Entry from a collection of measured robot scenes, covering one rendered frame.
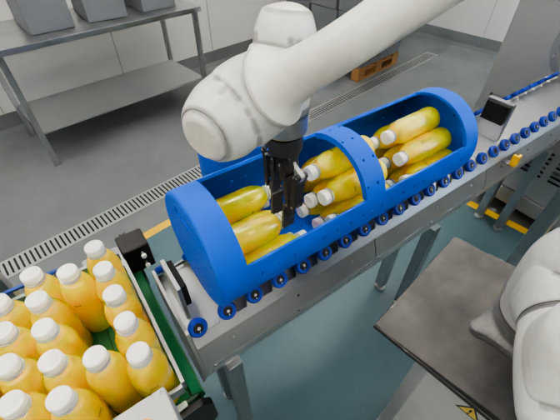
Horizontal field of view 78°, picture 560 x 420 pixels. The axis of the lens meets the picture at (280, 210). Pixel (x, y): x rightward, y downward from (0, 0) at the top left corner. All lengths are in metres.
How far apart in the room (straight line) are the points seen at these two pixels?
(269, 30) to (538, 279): 0.57
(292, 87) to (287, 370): 1.55
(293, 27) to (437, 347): 0.64
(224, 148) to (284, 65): 0.12
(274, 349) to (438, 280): 1.12
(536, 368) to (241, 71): 0.52
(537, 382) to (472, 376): 0.23
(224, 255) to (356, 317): 1.38
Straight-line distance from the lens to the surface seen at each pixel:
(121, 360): 0.75
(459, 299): 0.89
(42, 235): 2.76
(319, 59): 0.40
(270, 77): 0.42
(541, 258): 0.71
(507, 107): 1.59
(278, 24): 0.55
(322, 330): 1.91
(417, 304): 0.85
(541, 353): 0.57
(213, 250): 0.67
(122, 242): 1.00
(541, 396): 0.58
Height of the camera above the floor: 1.69
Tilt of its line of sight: 44 degrees down
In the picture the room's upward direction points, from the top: straight up
